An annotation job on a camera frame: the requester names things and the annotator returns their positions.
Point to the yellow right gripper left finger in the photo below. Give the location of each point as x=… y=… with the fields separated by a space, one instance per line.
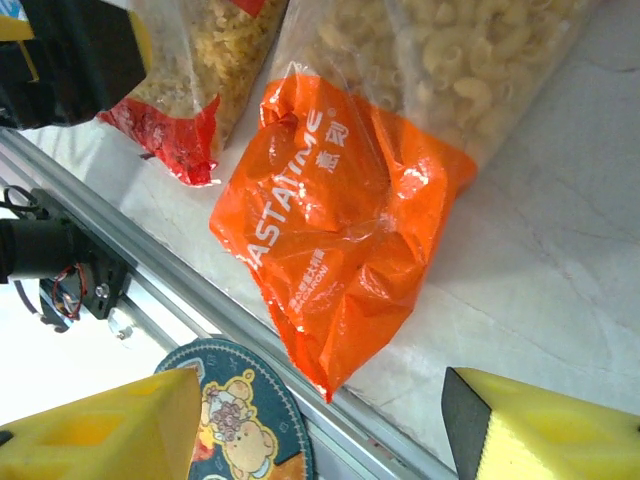
x=90 y=440

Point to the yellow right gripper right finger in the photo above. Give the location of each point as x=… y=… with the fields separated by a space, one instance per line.
x=560 y=440

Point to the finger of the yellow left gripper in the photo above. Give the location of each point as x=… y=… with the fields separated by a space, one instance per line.
x=15 y=27
x=142 y=40

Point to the red short pasta bag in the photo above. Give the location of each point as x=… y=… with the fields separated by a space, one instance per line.
x=170 y=135

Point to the orange macaroni bag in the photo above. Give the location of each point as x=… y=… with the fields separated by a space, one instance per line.
x=340 y=225

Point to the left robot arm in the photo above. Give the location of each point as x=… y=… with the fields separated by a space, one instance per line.
x=40 y=250

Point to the round bear print coaster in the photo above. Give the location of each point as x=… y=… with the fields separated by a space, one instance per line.
x=240 y=425

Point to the aluminium extrusion frame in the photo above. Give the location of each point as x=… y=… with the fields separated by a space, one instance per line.
x=200 y=280

